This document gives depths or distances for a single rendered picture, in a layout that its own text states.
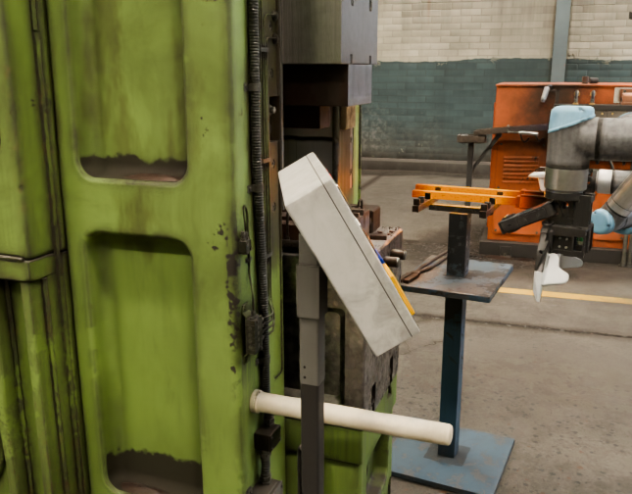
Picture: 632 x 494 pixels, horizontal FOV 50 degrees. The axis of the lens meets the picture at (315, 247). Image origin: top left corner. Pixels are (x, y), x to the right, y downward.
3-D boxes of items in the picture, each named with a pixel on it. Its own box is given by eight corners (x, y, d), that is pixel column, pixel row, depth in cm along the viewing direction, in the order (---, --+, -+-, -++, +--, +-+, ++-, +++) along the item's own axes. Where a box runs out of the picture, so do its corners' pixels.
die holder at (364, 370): (398, 370, 207) (403, 227, 196) (363, 431, 173) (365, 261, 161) (232, 346, 226) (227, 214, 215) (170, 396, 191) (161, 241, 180)
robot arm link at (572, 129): (599, 107, 118) (547, 106, 121) (592, 171, 120) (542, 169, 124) (601, 105, 124) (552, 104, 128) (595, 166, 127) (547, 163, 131)
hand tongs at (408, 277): (461, 243, 269) (462, 240, 269) (472, 244, 267) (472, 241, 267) (396, 281, 220) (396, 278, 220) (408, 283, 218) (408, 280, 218)
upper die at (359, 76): (371, 103, 176) (371, 65, 174) (348, 106, 158) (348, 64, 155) (225, 100, 190) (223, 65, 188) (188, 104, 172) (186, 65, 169)
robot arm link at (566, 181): (540, 168, 124) (552, 163, 131) (538, 193, 126) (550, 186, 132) (583, 172, 121) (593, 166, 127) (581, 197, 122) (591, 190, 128)
